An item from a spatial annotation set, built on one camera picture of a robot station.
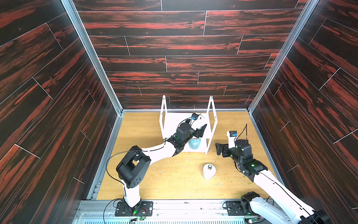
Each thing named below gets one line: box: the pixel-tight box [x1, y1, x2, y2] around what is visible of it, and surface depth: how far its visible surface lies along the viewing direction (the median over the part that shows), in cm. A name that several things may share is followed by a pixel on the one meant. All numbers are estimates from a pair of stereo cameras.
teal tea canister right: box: [188, 137, 201, 150], surface depth 92 cm
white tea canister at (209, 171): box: [202, 163, 217, 180], surface depth 82 cm
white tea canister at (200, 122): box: [191, 114, 207, 130], surface depth 78 cm
